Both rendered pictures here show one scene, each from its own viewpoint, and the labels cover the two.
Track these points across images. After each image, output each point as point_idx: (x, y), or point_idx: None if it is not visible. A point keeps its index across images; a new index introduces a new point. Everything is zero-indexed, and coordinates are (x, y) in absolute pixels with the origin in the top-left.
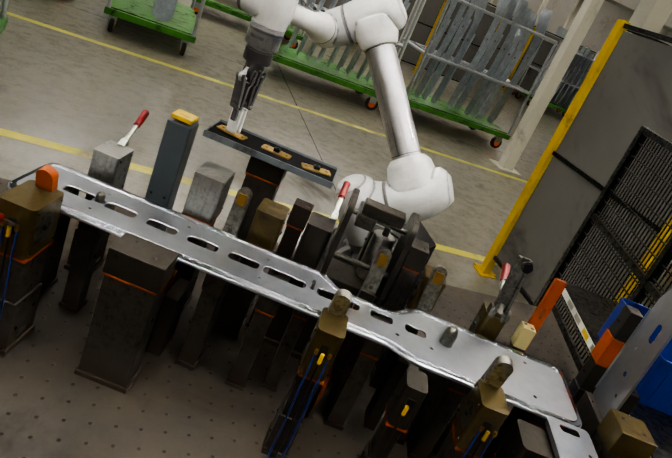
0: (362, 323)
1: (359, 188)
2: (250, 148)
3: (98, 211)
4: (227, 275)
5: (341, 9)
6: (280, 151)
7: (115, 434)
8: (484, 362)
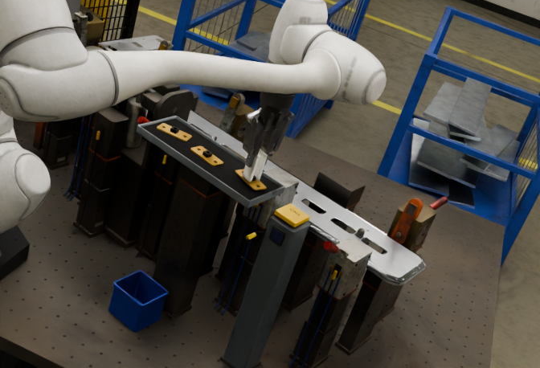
0: (196, 117)
1: (41, 160)
2: (243, 160)
3: (362, 226)
4: (279, 166)
5: (75, 32)
6: (201, 154)
7: None
8: None
